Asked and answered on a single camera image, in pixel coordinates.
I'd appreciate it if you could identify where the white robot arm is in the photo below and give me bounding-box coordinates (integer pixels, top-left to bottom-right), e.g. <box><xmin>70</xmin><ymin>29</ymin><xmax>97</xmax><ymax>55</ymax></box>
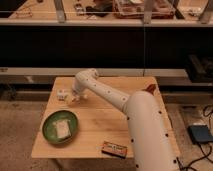
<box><xmin>72</xmin><ymin>69</ymin><xmax>178</xmax><ymax>171</ymax></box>

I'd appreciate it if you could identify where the green ceramic bowl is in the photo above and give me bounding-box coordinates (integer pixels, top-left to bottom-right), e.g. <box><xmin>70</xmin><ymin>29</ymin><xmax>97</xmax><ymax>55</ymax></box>
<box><xmin>42</xmin><ymin>110</ymin><xmax>78</xmax><ymax>145</ymax></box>

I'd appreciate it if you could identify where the cluttered background shelf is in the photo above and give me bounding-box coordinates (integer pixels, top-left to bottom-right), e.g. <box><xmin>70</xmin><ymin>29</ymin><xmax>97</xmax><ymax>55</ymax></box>
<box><xmin>0</xmin><ymin>0</ymin><xmax>213</xmax><ymax>27</ymax></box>

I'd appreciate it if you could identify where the orange black small box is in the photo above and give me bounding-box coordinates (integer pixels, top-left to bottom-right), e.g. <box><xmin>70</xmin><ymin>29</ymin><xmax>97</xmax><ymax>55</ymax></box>
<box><xmin>101</xmin><ymin>141</ymin><xmax>127</xmax><ymax>159</ymax></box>

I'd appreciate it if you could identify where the wooden table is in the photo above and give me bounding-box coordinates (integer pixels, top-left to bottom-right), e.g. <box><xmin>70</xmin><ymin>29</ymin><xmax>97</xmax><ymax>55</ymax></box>
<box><xmin>31</xmin><ymin>77</ymin><xmax>180</xmax><ymax>159</ymax></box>

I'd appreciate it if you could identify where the black foot pedal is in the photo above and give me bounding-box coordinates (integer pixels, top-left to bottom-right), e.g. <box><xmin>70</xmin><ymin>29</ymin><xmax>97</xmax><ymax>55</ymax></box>
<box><xmin>187</xmin><ymin>125</ymin><xmax>213</xmax><ymax>144</ymax></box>

